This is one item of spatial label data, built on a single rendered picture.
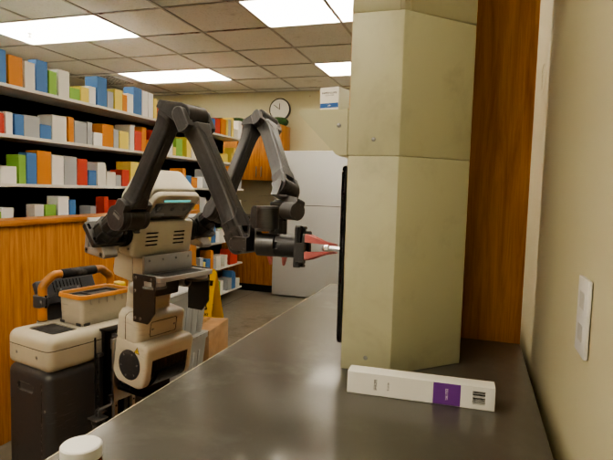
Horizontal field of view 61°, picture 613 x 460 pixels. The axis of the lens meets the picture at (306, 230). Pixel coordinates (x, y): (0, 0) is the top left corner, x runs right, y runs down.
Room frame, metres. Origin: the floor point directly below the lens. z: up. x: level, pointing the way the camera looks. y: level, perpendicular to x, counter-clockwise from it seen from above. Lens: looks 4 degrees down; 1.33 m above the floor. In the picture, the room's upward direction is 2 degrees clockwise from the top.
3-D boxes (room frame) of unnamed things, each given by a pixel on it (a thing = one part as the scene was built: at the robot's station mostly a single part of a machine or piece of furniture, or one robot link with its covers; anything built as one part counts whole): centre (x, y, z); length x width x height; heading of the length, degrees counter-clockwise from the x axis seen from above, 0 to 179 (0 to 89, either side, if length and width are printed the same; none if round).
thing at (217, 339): (3.97, 0.80, 0.14); 0.41 x 0.32 x 0.28; 168
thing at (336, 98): (1.24, -0.06, 1.54); 0.05 x 0.05 x 0.06; 57
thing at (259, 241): (1.30, 0.10, 1.20); 0.07 x 0.06 x 0.07; 74
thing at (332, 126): (1.30, -0.08, 1.46); 0.32 x 0.11 x 0.10; 162
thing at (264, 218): (1.32, 0.12, 1.23); 0.12 x 0.09 x 0.11; 59
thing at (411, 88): (1.25, -0.25, 1.33); 0.32 x 0.25 x 0.77; 162
